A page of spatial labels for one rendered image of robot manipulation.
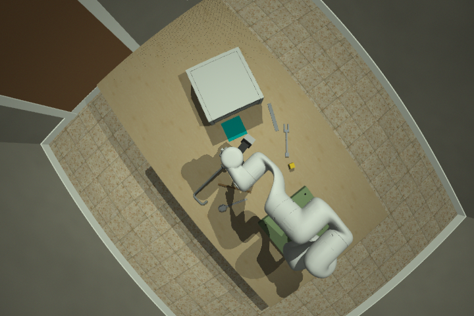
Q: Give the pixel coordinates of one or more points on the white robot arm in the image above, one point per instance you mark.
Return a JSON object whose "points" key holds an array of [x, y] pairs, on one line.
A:
{"points": [[300, 224]]}

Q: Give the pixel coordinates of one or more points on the grey metal spoon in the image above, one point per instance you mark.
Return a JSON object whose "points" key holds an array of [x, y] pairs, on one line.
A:
{"points": [[223, 206]]}

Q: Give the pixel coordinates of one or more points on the teal square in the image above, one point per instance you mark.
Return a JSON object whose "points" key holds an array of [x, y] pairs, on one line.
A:
{"points": [[234, 128]]}

